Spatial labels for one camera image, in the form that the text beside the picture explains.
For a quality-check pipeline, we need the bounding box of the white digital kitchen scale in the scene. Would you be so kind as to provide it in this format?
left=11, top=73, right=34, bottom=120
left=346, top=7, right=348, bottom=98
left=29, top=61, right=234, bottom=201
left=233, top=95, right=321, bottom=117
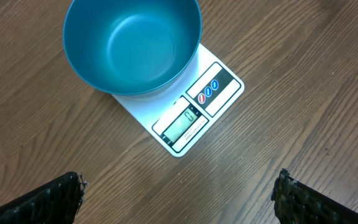
left=115, top=45, right=245, bottom=157

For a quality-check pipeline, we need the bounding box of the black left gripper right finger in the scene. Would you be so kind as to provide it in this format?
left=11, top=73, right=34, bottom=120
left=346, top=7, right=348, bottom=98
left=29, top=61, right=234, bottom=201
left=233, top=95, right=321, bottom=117
left=271, top=169, right=358, bottom=224

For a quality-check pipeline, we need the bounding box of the teal plastic bowl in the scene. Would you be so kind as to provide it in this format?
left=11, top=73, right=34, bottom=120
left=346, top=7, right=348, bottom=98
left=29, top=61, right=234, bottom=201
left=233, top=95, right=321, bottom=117
left=62, top=0, right=203, bottom=95

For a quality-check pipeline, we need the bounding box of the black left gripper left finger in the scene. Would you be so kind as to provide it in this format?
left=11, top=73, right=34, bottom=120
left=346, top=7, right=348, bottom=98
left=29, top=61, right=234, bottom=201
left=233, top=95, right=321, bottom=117
left=0, top=172, right=88, bottom=224

